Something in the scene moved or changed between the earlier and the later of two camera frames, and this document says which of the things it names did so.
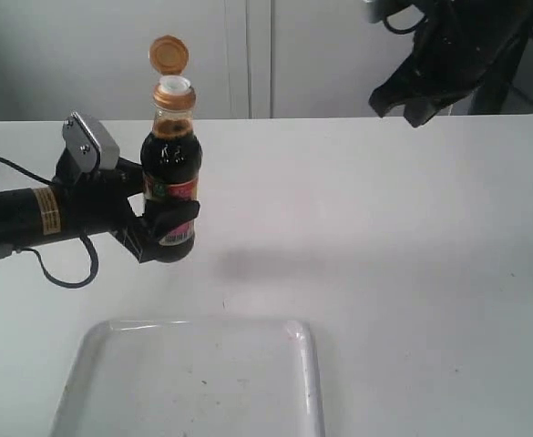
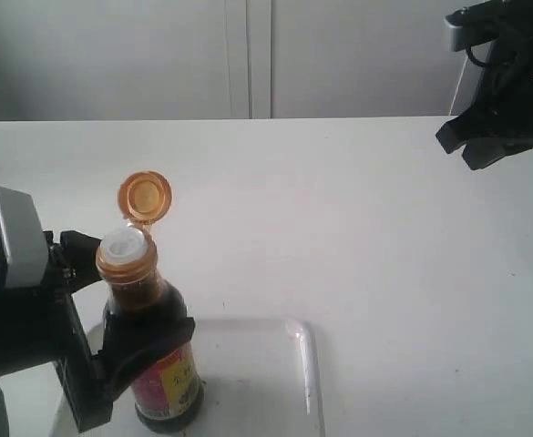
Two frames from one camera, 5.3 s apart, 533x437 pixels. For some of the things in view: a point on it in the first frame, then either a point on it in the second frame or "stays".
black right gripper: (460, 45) -> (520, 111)
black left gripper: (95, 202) -> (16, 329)
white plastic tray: (220, 378) stays
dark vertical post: (492, 92) stays
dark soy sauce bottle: (171, 153) -> (167, 388)
